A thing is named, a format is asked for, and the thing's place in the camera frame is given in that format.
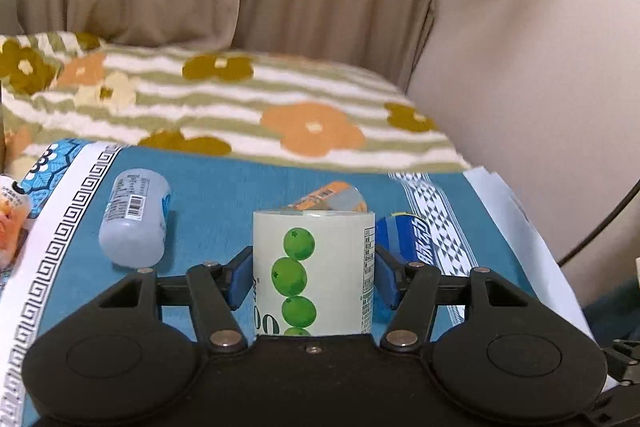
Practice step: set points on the pale grey plastic cup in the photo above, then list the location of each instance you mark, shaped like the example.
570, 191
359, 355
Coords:
133, 229

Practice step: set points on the orange labelled clear cup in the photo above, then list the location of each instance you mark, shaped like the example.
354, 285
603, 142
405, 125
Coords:
335, 196

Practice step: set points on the white paper sheet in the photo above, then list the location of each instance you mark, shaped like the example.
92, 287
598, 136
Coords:
528, 246

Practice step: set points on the floral striped bed blanket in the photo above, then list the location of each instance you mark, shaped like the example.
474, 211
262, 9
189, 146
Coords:
270, 108

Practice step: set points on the teal patterned cloth mat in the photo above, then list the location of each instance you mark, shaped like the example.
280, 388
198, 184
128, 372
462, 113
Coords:
213, 200

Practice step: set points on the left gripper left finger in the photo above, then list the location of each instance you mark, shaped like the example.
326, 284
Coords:
138, 346

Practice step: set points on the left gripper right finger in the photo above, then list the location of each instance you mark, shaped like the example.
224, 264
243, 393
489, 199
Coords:
485, 349

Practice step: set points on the blue transparent cup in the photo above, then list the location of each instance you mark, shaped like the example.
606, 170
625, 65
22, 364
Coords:
401, 241

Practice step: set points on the green dotted white cup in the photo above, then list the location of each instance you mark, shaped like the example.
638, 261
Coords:
313, 272

